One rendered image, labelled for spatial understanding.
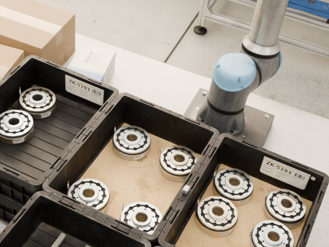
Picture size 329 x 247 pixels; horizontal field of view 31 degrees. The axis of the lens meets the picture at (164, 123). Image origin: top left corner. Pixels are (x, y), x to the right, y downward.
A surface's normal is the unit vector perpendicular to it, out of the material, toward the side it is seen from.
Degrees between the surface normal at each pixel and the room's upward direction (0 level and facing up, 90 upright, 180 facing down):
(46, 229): 0
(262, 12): 87
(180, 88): 0
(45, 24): 0
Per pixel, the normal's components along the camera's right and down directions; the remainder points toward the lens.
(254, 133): 0.15, -0.73
